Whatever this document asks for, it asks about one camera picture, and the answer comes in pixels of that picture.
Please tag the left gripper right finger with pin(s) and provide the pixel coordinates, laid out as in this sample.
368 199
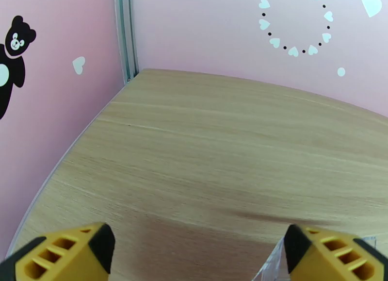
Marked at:
333 259

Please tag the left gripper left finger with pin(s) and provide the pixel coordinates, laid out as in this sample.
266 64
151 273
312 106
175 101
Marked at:
60 259

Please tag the clear plastic card box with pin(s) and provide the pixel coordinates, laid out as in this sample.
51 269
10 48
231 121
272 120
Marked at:
272 265

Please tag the aluminium frame post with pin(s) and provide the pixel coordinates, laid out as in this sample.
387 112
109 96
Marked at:
125 31

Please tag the black bear wall sticker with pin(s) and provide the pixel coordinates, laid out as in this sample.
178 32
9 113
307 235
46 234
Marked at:
15 64

